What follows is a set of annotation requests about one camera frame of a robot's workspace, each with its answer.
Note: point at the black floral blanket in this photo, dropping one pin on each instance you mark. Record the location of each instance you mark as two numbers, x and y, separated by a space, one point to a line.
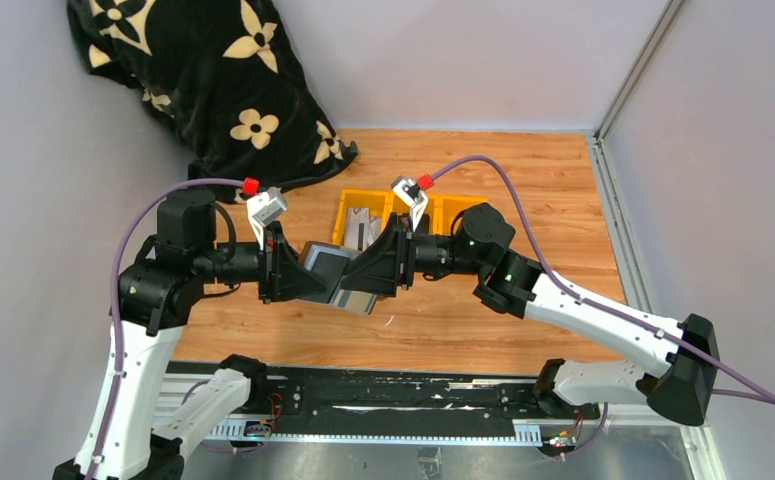
223 77

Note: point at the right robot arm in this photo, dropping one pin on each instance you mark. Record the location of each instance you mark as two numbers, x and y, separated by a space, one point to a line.
666 363

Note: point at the aluminium frame post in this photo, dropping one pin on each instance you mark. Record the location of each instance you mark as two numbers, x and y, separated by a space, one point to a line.
663 26

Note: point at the yellow bin left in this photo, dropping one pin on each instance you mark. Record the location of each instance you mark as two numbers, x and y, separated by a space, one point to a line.
379 203

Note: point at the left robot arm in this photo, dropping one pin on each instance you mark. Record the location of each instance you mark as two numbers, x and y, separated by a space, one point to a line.
151 303

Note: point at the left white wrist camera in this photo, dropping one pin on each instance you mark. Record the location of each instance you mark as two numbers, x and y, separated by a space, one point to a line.
263 209

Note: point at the yellow bin right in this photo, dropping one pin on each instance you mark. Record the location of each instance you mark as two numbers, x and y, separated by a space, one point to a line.
446 209

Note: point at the brown leather card holder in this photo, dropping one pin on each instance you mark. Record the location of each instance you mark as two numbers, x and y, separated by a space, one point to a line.
328 262

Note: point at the silver cards pile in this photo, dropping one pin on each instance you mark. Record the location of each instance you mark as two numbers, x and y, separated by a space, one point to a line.
361 228

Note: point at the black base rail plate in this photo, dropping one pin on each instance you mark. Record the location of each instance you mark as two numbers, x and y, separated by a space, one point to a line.
384 404

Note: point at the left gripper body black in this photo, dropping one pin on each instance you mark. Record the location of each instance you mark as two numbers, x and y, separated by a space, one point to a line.
267 260

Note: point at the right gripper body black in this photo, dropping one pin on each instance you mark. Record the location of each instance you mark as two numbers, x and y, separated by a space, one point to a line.
407 252

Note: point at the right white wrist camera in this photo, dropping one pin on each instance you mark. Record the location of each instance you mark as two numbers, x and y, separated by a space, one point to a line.
412 192

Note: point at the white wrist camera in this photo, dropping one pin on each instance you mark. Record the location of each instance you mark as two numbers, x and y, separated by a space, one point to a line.
263 209
412 192

